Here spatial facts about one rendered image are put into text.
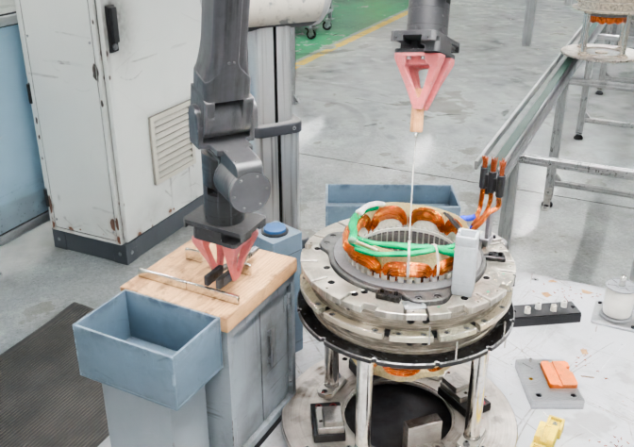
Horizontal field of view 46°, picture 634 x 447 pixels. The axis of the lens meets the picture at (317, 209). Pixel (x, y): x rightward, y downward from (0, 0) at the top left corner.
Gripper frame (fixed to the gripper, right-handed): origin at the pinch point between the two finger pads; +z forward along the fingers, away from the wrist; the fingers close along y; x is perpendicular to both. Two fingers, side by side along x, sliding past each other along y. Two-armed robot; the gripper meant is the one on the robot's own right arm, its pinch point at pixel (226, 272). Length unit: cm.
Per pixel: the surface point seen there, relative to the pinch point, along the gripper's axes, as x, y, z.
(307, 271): 4.1, 11.1, -1.2
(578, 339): 53, 47, 30
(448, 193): 52, 18, 5
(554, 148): 296, 4, 85
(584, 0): 303, 5, 11
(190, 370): -15.6, 4.1, 5.5
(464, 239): 7.7, 32.6, -10.6
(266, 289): 2.3, 5.3, 2.8
